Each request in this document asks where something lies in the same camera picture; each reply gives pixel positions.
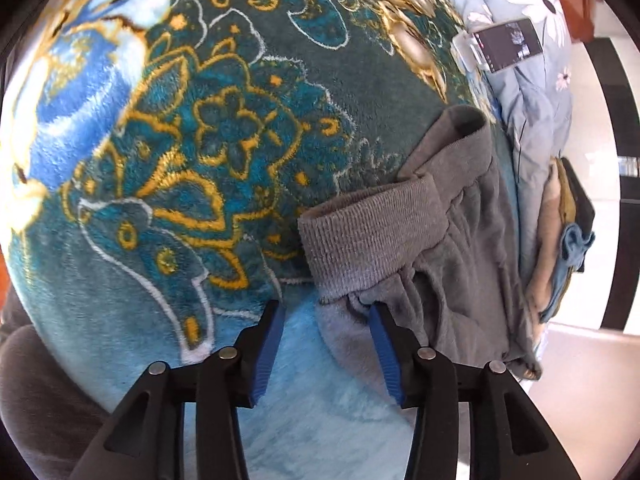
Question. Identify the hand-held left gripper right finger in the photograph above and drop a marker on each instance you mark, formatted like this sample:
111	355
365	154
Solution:
385	355

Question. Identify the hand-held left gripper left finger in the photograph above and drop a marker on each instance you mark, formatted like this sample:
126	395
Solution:
267	355

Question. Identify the grey sweatpants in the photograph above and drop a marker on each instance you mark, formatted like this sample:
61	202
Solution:
450	260

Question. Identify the blue floral printed blanket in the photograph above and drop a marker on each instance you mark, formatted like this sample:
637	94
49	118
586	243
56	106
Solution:
200	160

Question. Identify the blue folded garment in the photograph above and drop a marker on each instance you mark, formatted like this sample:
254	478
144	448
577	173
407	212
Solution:
575	247

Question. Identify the person's dark clothing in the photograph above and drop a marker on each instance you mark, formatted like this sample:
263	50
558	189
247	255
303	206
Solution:
40	400

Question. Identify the dark folded garment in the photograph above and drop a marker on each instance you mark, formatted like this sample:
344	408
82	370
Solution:
582	205

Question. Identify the light blue daisy quilt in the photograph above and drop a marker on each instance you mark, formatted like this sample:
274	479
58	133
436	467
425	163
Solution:
535	105

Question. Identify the smartphone in clear case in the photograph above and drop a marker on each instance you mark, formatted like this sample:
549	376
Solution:
510	42

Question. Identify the orange wooden headboard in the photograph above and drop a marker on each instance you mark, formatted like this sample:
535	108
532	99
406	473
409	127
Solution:
575	0

